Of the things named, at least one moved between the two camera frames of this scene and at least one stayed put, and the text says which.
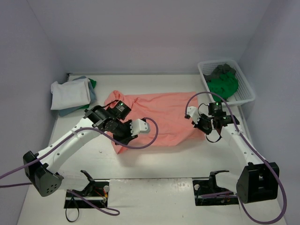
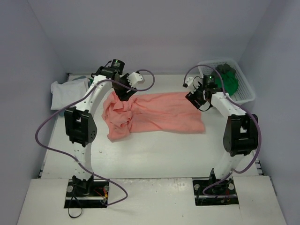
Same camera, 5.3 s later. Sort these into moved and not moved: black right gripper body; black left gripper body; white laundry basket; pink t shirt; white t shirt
Moved: black right gripper body; black left gripper body; pink t shirt
Not moved: white t shirt; white laundry basket
